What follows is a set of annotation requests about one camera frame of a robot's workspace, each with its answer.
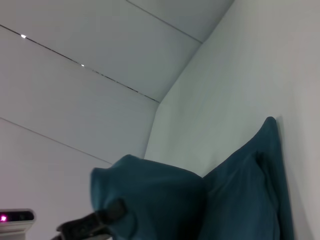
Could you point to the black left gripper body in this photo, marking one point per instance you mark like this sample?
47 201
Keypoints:
80 228

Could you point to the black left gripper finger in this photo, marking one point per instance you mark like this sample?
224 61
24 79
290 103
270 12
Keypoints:
112 211

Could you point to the blue short-sleeved shirt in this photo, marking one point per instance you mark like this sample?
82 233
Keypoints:
225 200

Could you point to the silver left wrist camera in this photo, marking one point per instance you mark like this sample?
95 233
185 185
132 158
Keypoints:
16 222

